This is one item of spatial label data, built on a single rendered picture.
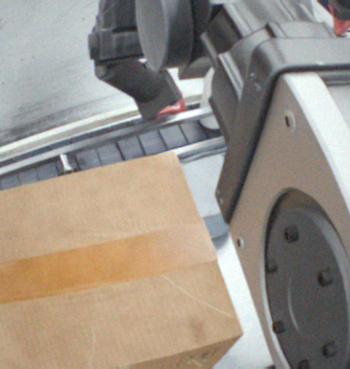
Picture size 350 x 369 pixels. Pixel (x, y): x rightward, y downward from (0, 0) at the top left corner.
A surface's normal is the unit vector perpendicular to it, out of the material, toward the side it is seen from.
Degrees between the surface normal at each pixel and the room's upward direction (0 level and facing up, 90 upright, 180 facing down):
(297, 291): 90
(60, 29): 0
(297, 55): 0
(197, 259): 0
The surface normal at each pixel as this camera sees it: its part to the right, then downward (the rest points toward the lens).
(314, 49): 0.09, -0.53
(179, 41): 0.29, 0.69
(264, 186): -0.96, 0.18
